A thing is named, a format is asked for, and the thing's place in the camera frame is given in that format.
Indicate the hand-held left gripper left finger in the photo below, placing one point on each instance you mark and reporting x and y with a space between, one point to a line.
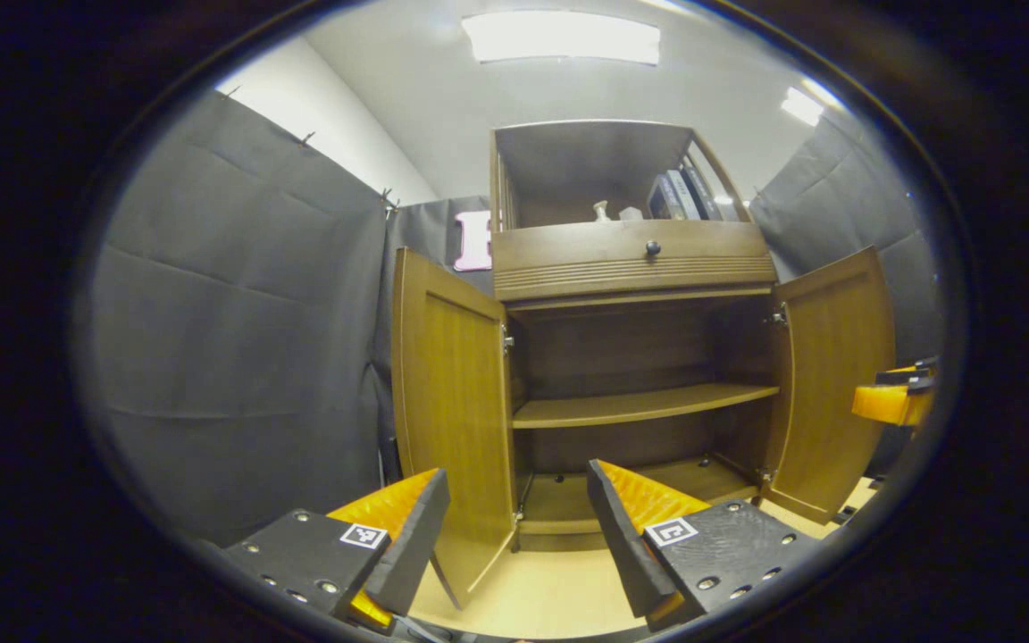
416 545

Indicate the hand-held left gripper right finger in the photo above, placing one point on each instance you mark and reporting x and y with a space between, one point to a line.
626 554

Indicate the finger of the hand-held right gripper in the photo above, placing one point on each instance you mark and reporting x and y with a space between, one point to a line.
894 404
912 373

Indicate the wooden cabinet door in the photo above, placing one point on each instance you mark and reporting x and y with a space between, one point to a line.
836 384
452 402

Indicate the wooden double-door shoe cabinet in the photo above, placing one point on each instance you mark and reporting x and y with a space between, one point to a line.
631 284

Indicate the metal door hinge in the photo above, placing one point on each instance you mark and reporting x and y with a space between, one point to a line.
779 316
765 475

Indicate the wooden inner shelf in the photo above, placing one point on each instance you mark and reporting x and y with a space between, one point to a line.
639 406

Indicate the black backdrop cloth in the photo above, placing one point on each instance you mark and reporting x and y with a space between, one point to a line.
238 339

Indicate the dark grey book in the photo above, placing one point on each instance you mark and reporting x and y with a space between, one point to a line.
702 194

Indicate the small ceiling light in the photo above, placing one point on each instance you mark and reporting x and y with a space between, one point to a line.
802 107

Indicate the dark blue book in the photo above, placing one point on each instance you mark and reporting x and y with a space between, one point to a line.
662 201

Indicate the small white object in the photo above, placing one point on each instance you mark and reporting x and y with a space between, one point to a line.
631 214

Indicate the small silver ornament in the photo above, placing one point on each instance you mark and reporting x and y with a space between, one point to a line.
601 212

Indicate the large ceiling light panel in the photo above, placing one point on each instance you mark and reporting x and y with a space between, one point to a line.
559 37

